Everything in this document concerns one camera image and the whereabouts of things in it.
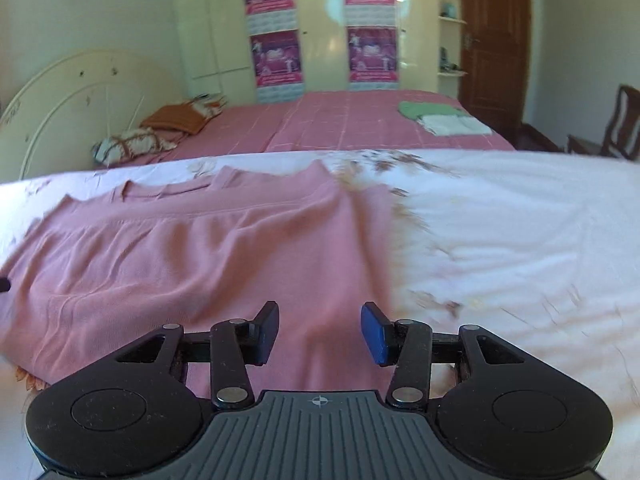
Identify white folded cloth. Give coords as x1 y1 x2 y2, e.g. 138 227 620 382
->
417 114 494 137

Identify cream round headboard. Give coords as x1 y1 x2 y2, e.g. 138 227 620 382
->
0 49 189 181

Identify green folded cloth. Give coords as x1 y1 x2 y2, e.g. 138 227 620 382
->
398 100 464 122

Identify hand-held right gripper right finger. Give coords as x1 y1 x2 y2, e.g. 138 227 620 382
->
360 301 527 409

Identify floral patterned pillow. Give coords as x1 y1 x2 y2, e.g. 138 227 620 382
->
187 93 229 119

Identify pink long-sleeved sweater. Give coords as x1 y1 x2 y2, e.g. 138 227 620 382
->
0 160 402 397

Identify brown wooden chair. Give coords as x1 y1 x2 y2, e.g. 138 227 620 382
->
567 83 640 162

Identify orange pillow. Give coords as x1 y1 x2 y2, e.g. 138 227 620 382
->
139 102 211 135

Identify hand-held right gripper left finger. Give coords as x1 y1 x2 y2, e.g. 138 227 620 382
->
113 300 281 409

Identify brown wooden door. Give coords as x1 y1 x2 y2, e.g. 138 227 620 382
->
457 0 532 132

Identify cream wardrobe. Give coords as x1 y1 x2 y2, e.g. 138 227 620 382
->
170 0 442 107

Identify white floral bed sheet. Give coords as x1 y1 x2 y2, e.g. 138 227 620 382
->
0 148 640 480

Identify cream corner shelves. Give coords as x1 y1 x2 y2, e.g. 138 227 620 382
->
434 0 469 99

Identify pink checked bed cover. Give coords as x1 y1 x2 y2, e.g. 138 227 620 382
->
124 89 517 167

